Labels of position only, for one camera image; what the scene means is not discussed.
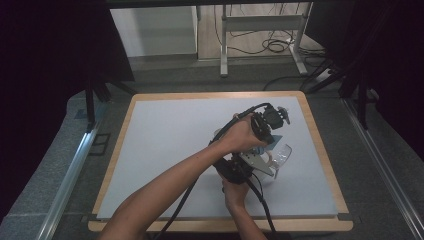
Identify white and blue refill pouch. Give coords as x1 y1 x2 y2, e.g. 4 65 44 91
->
213 128 285 156

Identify white panel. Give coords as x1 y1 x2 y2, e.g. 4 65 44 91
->
109 5 198 58

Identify black floor bracket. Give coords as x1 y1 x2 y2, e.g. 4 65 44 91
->
88 133 111 157

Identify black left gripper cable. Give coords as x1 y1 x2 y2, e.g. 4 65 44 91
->
153 102 273 240

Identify person's right hand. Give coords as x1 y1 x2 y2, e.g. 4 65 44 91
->
222 179 250 209

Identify white metal desk frame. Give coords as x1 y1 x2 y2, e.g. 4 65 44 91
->
219 2 309 78

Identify clear glass jug beige handle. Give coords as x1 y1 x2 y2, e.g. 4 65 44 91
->
253 143 293 183

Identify person's left hand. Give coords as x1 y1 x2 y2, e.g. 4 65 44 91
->
216 114 268 155

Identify aluminium rail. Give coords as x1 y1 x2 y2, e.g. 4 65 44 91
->
35 128 101 240
343 98 424 240

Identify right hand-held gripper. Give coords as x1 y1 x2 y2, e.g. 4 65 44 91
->
213 148 276 185

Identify tangle of black floor cables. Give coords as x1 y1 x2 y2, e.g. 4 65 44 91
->
213 3 328 58

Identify black tripod stand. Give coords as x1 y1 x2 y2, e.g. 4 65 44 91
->
299 58 372 131
84 75 138 132

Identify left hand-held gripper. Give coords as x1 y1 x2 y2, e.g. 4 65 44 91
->
252 104 291 145

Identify black curtain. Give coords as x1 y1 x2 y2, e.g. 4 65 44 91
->
0 0 136 223
305 0 424 163

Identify white table mat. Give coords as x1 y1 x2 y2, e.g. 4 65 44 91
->
96 96 339 221

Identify black floor cable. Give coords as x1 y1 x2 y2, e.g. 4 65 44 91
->
263 74 304 92

